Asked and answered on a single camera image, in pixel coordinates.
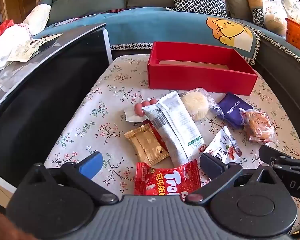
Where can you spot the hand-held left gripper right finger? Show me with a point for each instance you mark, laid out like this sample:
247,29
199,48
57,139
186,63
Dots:
211,163

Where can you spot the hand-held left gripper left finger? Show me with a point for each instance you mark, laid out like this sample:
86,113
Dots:
91,166

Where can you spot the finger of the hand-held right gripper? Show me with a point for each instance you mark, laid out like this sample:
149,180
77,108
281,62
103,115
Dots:
272,153

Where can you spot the brown cake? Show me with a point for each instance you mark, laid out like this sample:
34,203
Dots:
257,127

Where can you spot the red gummy candy packet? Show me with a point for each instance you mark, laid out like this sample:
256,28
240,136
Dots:
165,180

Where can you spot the long white snack packet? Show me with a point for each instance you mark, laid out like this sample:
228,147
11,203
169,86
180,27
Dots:
175,127

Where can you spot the purple wafer biscuit packet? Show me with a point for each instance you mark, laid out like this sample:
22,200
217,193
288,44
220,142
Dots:
233,111

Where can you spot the round pastry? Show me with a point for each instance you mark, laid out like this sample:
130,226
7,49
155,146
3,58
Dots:
195,103

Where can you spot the pink sausage pack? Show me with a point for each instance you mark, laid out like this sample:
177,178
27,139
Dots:
140,108

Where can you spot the red cardboard box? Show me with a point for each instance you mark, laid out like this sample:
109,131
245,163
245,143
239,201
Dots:
197,77

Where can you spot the white packet with red dates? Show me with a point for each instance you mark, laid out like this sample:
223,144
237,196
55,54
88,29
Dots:
225,142

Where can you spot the gold wafer packet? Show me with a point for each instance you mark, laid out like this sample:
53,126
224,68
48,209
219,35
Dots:
147,145

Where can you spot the floral tablecloth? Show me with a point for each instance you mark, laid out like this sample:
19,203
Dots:
110,92

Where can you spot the black glass table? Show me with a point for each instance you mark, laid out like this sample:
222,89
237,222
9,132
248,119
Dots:
40,100

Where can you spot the teal houndstooth-trim sofa cover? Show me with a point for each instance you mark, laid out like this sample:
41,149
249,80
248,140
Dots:
277,38

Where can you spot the orange plastic basket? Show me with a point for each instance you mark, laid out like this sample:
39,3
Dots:
296,35

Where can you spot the printed paper sheet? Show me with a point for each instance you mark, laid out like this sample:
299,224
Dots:
30,48

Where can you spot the white bag with bread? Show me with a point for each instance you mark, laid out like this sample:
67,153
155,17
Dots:
273,17

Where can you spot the small orange houndstooth pillow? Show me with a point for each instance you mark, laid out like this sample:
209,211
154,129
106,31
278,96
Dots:
256,10

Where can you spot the blue cartoon sofa cover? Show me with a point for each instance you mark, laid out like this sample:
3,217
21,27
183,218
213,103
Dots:
152,25

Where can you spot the red striped cloth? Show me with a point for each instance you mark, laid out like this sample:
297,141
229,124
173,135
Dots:
116,10

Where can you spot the white cushion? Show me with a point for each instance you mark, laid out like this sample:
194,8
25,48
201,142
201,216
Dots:
37,17

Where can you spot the red plastic bag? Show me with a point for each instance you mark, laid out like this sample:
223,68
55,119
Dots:
2,28

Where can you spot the wooden cabinet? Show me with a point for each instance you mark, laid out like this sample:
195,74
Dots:
20,0

